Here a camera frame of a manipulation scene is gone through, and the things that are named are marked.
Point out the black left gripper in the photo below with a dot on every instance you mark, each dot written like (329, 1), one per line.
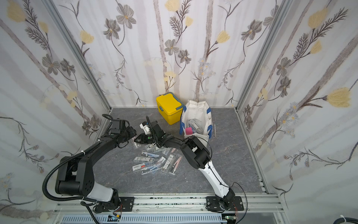
(132, 131)

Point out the yellow lidded storage box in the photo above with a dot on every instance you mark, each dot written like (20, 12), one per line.
(170, 107)

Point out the clear case label top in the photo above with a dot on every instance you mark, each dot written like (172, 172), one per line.
(194, 124)

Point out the pink plastic case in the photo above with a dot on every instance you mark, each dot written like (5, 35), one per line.
(189, 131)

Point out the clear case red mark label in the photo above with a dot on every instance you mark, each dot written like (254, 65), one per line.
(140, 166)

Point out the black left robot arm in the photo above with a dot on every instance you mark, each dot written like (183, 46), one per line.
(73, 178)

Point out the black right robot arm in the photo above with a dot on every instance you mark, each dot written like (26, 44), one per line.
(197, 155)

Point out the metal scissors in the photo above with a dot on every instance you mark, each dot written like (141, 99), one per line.
(214, 132)

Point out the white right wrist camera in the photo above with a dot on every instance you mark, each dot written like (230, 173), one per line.
(145, 127)

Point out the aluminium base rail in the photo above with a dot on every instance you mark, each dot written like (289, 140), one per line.
(249, 208)

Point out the white canvas bag blue handles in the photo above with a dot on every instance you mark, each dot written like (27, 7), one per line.
(200, 111)

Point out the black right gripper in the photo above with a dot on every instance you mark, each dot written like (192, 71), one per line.
(148, 137)

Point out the clear case white barcode label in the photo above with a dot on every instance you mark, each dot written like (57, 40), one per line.
(168, 163)

